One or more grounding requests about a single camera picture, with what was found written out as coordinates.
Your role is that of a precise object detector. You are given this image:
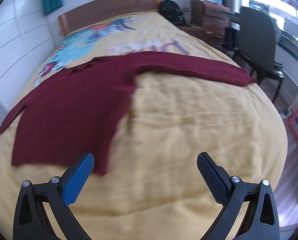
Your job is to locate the wooden headboard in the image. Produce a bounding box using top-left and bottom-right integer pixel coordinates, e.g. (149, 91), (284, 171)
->
(58, 0), (162, 37)

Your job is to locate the dark office chair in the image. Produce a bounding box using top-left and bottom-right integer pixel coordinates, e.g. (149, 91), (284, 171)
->
(232, 7), (284, 103)

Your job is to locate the dark red knit sweater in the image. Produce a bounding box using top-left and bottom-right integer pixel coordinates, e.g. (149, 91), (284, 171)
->
(0, 51), (256, 175)

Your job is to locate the wooden drawer cabinet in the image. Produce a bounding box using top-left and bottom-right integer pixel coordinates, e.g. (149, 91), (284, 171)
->
(178, 1), (231, 51)

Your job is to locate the black backpack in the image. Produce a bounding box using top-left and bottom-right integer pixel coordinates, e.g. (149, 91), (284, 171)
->
(158, 0), (187, 26)

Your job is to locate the white wardrobe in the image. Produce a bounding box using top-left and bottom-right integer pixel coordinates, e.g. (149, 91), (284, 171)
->
(0, 0), (55, 123)

